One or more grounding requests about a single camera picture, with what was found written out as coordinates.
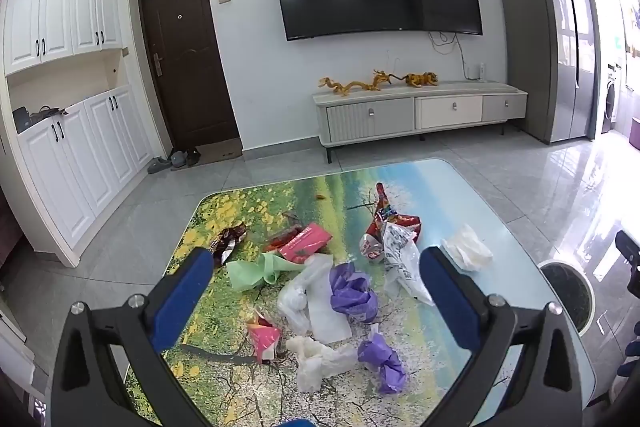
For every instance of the dark shoe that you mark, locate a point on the dark shoe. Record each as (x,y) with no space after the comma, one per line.
(193,156)

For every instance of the grey double-door refrigerator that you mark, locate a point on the grey double-door refrigerator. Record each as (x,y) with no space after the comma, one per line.
(540,47)

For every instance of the large purple plastic bag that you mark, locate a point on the large purple plastic bag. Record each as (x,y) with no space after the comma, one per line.
(350,292)

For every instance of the white round trash bin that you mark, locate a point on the white round trash bin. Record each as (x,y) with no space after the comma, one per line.
(567,294)

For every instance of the white printed plastic bag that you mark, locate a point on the white printed plastic bag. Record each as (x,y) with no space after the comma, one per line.
(402,263)

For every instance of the pink red wrapper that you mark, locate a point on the pink red wrapper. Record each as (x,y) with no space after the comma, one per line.
(265,338)

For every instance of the golden dragon figurine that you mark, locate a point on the golden dragon figurine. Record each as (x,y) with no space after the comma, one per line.
(357,84)

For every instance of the grey slipper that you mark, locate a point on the grey slipper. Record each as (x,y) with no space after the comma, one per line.
(159,165)

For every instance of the white built-in cabinet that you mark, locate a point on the white built-in cabinet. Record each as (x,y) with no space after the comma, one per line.
(85,147)

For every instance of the grey shoe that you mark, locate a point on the grey shoe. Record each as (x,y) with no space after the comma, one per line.
(178,161)

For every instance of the pink cardboard box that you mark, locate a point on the pink cardboard box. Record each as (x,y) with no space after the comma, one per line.
(305,243)

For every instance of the small purple plastic bag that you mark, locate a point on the small purple plastic bag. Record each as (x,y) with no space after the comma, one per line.
(381,357)

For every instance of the long red wrapper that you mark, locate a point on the long red wrapper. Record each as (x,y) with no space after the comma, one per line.
(385,199)

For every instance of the grey white television stand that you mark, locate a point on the grey white television stand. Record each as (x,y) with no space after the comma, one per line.
(375,112)

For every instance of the green plastic bag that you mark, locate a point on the green plastic bag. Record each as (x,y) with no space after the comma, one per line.
(250,273)

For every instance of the person's right hand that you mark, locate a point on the person's right hand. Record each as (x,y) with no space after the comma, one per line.
(632,349)

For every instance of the brown doormat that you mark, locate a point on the brown doormat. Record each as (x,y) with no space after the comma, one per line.
(222,151)

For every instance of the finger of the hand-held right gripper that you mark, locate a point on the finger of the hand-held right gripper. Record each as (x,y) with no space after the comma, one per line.
(629,252)

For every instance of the clear plastic bag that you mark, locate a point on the clear plastic bag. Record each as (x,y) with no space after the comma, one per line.
(295,302)

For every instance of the white tissue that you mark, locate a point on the white tissue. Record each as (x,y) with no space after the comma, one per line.
(467,248)
(315,358)

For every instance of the dark brown foil wrapper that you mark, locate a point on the dark brown foil wrapper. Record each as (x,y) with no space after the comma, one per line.
(230,238)

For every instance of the red snack packet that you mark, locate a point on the red snack packet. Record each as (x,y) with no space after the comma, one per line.
(372,244)

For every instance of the small clear wrapper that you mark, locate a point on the small clear wrapper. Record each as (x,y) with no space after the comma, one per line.
(292,218)

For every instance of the orange red wrapper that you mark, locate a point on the orange red wrapper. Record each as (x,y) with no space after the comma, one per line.
(274,242)

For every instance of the white power strip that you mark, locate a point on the white power strip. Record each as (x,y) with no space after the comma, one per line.
(482,73)

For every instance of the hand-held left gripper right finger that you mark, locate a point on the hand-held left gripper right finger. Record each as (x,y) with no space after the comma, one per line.
(445,292)

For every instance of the dark brown entrance door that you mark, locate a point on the dark brown entrance door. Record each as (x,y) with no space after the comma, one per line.
(185,57)

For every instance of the golden tiger figurine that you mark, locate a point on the golden tiger figurine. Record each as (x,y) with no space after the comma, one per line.
(421,80)

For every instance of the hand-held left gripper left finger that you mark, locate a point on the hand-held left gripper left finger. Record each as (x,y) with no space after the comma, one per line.
(185,292)

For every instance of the white washing machine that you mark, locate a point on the white washing machine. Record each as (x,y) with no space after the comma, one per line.
(611,99)

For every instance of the black bag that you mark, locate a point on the black bag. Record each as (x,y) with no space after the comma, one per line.
(21,119)

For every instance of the white paper sheet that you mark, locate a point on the white paper sheet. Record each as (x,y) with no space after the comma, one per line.
(327,323)

